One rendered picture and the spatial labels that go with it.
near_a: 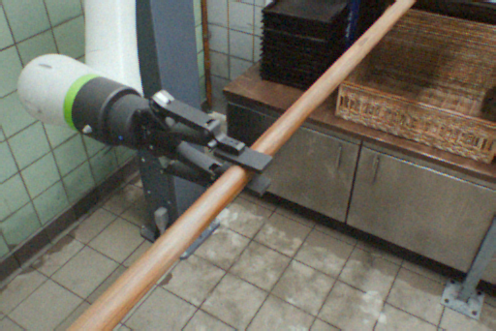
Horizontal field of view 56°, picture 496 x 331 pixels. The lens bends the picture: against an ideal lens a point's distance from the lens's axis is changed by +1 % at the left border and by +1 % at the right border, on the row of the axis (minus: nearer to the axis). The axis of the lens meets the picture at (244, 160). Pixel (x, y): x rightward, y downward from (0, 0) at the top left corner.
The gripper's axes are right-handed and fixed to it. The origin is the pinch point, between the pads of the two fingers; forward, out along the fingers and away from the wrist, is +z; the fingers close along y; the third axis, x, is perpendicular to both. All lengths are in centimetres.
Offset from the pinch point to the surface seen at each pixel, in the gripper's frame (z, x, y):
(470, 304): 43, -95, 119
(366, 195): -6, -100, 90
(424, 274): 24, -101, 120
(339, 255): -9, -91, 120
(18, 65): -120, -44, 41
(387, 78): -17, -141, 61
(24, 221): -119, -24, 101
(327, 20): -38, -117, 32
